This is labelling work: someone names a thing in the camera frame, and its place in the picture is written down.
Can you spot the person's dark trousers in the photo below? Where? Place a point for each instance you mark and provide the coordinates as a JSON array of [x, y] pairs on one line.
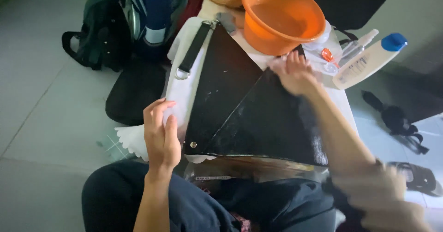
[[117, 197]]

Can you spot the black chair seat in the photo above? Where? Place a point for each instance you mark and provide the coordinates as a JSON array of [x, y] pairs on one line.
[[135, 90]]

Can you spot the clear spray bottle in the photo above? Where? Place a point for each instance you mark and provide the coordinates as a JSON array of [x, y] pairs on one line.
[[360, 43]]

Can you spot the white lotion bottle blue cap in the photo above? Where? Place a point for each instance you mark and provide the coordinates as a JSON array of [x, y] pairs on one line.
[[363, 64]]

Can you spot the red cloth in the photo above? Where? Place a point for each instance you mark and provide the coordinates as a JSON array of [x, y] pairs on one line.
[[192, 8]]

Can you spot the person's right hand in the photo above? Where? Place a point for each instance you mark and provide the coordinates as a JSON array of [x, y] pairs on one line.
[[297, 78]]

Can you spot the white scalloped cloth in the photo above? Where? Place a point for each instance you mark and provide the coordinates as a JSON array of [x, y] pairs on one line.
[[180, 93]]

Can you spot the person's right fingers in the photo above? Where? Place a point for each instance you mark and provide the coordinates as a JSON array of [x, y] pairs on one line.
[[289, 62]]

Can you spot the clear plastic sheet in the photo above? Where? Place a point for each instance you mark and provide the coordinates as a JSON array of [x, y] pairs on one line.
[[249, 171]]

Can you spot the orange plastic basin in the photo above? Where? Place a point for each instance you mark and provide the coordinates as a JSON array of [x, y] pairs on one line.
[[277, 20]]

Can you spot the blue fabric bag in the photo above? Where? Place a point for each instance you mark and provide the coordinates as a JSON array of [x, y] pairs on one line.
[[155, 14]]

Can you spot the person's left hand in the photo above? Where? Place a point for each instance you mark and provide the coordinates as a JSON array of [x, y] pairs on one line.
[[161, 142]]

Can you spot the grey fabric piece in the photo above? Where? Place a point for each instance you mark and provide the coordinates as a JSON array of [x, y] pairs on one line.
[[226, 21]]

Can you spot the black glossy leather bag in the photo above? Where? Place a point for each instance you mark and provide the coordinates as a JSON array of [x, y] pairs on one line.
[[242, 121]]

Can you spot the dark green backpack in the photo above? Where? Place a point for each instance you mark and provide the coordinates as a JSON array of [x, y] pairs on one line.
[[100, 31]]

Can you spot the black sandal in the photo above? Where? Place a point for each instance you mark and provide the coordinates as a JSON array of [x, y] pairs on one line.
[[420, 178]]

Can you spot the clear plastic bag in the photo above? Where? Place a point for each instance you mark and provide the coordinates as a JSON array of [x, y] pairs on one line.
[[322, 41]]

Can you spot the small orange cap bottle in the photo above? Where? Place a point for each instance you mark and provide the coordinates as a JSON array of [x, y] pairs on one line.
[[327, 54]]

